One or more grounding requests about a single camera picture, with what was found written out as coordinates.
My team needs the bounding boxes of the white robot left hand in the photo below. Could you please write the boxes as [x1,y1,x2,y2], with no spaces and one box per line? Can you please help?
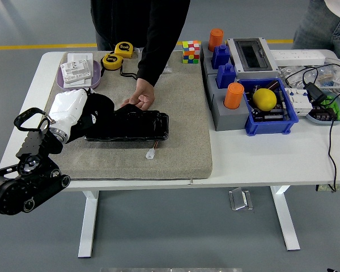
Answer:
[47,87,99,137]

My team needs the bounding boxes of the person's left hand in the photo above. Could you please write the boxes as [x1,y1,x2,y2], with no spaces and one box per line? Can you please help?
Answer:
[120,78,156,110]

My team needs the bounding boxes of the glossy black panel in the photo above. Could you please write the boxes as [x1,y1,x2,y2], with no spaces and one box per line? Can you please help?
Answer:
[84,104,170,142]

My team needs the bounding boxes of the black rag with red tag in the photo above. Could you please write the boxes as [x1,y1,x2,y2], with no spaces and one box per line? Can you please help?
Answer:
[63,90,117,144]

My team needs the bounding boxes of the white socket module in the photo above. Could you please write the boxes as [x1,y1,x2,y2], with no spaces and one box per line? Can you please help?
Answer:
[60,60,94,84]

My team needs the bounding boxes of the purple tray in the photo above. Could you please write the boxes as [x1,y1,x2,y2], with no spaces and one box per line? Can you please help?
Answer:
[56,59,102,91]

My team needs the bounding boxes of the yellow tape measure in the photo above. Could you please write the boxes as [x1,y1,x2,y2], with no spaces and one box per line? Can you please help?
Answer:
[101,53,124,71]

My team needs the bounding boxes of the grey-brown mat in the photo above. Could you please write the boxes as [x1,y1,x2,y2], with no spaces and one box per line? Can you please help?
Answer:
[28,50,213,181]

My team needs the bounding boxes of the yellow tape measure 5m print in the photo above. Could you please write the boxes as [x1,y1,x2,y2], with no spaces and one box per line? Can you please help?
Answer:
[114,41,135,59]

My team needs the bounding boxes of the multicolour puzzle cube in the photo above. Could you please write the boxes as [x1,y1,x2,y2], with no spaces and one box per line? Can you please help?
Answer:
[182,40,201,64]

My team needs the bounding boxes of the white table leg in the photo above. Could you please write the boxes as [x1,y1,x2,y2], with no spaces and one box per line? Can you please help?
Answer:
[78,190,100,258]
[270,185,301,252]

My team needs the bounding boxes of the grey holder block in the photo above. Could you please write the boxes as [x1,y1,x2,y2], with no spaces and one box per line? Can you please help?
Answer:
[206,74,250,131]
[200,42,233,76]

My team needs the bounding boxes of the person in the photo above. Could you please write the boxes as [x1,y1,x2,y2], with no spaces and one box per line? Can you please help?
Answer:
[292,0,340,62]
[90,0,191,87]

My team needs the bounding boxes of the blue block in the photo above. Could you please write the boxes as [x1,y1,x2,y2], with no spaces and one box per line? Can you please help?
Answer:
[211,44,232,70]
[216,63,237,90]

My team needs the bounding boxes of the orange cylinder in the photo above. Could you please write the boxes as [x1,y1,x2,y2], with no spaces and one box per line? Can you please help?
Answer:
[208,28,224,53]
[223,82,245,109]

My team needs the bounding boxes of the metal floor plate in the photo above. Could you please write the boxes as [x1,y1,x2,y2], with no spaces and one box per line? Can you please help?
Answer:
[228,187,254,211]

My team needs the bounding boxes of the yellow ball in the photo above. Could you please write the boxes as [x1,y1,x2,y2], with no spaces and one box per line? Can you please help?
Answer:
[252,88,278,111]

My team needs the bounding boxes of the blue plastic bin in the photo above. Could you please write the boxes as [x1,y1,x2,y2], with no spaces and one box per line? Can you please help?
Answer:
[237,78,300,136]

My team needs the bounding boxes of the white circuit breaker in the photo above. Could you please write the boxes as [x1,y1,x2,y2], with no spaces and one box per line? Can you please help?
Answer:
[286,87,313,117]

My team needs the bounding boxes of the black terminal blocks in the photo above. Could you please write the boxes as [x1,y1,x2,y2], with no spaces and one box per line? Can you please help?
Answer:
[311,105,337,122]

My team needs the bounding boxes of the white power strip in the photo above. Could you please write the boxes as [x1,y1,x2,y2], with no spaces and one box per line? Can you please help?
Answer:
[270,49,326,65]

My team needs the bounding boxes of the green plastic part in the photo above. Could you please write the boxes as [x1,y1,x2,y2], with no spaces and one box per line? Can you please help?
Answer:
[320,95,340,120]

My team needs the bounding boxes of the clear bags of small parts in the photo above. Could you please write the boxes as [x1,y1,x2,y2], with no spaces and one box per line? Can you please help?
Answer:
[277,64,340,92]

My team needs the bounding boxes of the black lanyard strap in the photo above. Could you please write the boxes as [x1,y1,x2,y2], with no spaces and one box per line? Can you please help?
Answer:
[118,63,139,80]

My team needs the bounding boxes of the white switch plate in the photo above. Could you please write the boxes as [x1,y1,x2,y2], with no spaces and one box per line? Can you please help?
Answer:
[67,53,93,65]
[62,77,93,89]

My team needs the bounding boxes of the white connector with wires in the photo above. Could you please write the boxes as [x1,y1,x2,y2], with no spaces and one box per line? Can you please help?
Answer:
[145,141,160,161]

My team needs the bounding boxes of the grey electrical enclosure box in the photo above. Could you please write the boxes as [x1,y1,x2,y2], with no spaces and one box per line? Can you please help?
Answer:
[226,37,280,80]

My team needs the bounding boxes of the black power adapter with cord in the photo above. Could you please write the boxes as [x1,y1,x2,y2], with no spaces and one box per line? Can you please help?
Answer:
[284,62,340,193]

